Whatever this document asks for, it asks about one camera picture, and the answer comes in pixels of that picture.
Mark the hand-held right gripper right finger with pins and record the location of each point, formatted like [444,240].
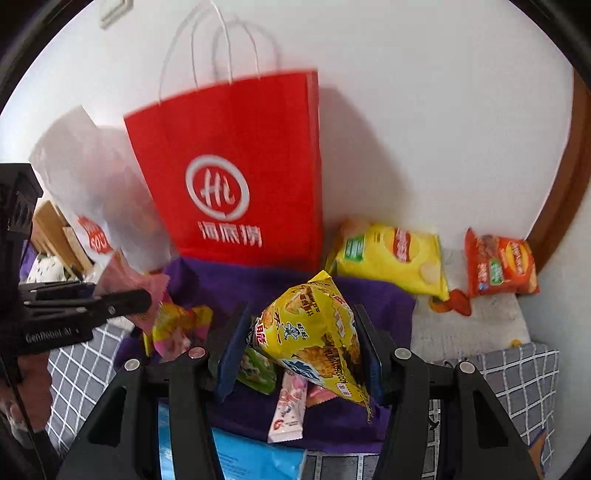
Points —
[369,360]

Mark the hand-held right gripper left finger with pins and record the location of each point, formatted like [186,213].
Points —
[231,355]

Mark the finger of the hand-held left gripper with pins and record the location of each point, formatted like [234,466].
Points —
[60,289]
[120,304]

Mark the yellow snack bag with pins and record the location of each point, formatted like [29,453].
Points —
[314,332]

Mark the person's left hand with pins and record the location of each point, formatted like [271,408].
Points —
[32,387]

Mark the leaf printed cloth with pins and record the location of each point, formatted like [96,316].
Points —
[44,267]

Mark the green snack packet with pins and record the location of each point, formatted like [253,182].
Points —
[256,371]

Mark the yellow pink snack packet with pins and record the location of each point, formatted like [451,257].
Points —
[180,327]

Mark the cardboard box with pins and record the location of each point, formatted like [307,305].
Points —
[55,230]

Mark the pink white snack packet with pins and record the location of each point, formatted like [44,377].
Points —
[318,394]

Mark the purple cloth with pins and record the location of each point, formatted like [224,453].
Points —
[221,286]

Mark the long pink white packet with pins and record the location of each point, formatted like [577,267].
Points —
[288,410]

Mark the blue box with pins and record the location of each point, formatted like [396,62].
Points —
[240,457]

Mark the yellow chip bag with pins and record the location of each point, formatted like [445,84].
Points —
[392,258]

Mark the white plastic bag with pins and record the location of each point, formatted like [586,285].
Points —
[92,184]

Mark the white printed blanket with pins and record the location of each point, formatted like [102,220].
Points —
[485,323]

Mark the grey plaid blanket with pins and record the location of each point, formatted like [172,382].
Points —
[517,392]

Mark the orange chip bag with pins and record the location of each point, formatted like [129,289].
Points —
[503,263]

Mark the red paper bag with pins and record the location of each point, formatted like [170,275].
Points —
[249,138]

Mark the brown wooden door frame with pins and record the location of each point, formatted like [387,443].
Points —
[568,184]

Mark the white wall plate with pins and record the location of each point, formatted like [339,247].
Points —
[115,11]

